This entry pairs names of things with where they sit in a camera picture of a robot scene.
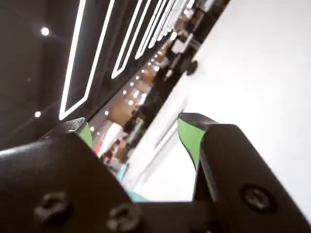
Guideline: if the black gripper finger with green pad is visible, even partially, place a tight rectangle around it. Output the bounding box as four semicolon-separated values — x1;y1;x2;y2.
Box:
0;117;141;233
177;112;311;233

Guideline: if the black clamp knob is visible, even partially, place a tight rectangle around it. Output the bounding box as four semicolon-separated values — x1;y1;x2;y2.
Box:
186;60;199;76

